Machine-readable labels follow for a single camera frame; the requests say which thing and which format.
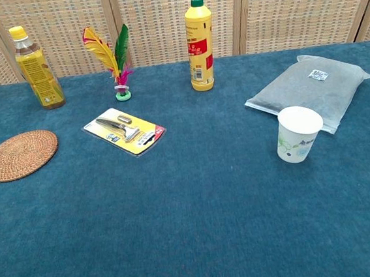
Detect small white paper cup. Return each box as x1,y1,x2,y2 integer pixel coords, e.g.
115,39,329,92
273,103,328,166

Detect round woven rattan coaster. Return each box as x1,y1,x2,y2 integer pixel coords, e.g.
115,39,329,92
0,128,62,183

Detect yellow bottle with green cap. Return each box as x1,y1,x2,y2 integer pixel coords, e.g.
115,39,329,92
182,0,220,93

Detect colourful feather shuttlecock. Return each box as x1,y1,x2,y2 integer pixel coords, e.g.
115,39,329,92
81,22,137,104

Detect grey plastic-wrapped package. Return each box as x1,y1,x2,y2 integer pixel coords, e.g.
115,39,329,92
240,48,370,143

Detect woven wooden folding screen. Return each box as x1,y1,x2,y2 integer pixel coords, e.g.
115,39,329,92
0,0,370,89

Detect tea bottle with yellow label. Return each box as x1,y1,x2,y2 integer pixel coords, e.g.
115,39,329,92
8,22,67,113

